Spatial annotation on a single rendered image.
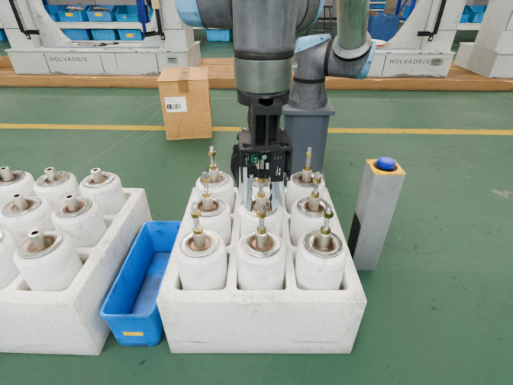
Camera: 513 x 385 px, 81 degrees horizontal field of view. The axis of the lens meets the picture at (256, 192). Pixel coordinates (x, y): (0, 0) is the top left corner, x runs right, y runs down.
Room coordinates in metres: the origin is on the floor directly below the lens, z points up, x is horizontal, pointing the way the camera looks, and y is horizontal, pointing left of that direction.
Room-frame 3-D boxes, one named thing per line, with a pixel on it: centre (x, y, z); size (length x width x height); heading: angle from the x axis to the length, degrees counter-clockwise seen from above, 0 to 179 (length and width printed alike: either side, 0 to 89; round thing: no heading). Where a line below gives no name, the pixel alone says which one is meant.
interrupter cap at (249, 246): (0.43, -0.01, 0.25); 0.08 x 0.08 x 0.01
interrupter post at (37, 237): (0.42, 0.41, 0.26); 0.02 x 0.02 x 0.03
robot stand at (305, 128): (1.14, -0.19, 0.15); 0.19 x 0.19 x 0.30; 88
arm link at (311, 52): (1.14, -0.20, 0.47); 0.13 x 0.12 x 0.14; 66
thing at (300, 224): (0.54, -0.13, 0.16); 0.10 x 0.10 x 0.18
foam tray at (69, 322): (0.55, 0.53, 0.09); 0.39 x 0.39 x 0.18; 88
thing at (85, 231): (0.54, 0.41, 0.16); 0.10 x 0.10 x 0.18
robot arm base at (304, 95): (1.14, -0.19, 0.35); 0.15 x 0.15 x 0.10
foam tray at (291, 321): (0.54, -0.01, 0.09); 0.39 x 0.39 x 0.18; 0
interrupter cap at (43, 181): (0.66, 0.52, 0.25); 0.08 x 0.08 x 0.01
